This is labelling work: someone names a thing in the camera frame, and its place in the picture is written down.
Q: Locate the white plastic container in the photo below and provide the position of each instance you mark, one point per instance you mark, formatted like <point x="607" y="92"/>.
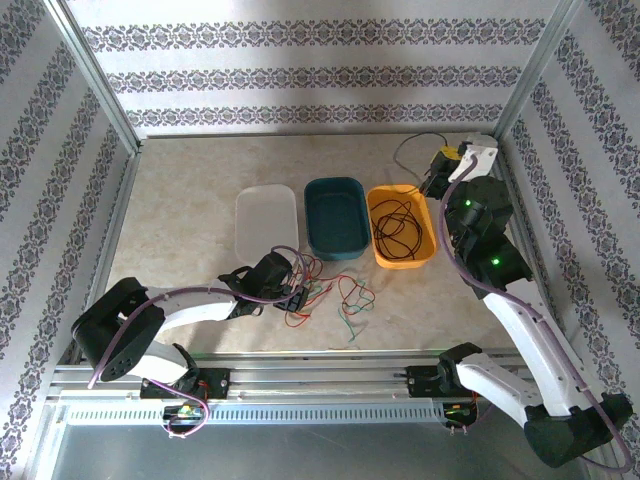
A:
<point x="265" y="225"/>

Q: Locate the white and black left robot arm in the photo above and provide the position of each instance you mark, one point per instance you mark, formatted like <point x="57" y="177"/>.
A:
<point x="195" y="305"/>

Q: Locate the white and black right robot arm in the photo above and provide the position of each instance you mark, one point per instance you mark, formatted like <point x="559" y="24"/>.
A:
<point x="525" y="325"/>

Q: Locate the orange plastic container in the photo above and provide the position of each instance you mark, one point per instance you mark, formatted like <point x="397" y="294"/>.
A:
<point x="426" y="236"/>

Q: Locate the teal plastic container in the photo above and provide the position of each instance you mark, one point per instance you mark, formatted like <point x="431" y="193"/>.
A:
<point x="335" y="220"/>

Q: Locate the small circuit board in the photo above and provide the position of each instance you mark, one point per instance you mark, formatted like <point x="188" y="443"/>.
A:
<point x="186" y="411"/>
<point x="457" y="412"/>

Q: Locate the grey metal panel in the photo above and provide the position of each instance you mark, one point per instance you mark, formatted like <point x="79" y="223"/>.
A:
<point x="300" y="455"/>

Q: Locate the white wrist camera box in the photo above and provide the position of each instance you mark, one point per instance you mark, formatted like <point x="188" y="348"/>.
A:
<point x="480" y="150"/>

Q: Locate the aluminium side frame rail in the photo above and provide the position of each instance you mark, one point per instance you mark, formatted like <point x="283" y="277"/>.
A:
<point x="520" y="220"/>
<point x="107" y="250"/>

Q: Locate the aluminium front frame rail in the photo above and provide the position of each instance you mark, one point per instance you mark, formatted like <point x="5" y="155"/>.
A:
<point x="310" y="375"/>

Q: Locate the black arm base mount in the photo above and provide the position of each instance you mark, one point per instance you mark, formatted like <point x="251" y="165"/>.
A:
<point x="220" y="382"/>
<point x="417" y="382"/>

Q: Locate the aluminium frame post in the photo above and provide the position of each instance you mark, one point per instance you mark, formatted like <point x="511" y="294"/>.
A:
<point x="531" y="75"/>
<point x="97" y="80"/>

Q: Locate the aluminium back frame rail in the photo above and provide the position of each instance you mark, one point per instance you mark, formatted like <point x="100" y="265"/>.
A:
<point x="300" y="135"/>

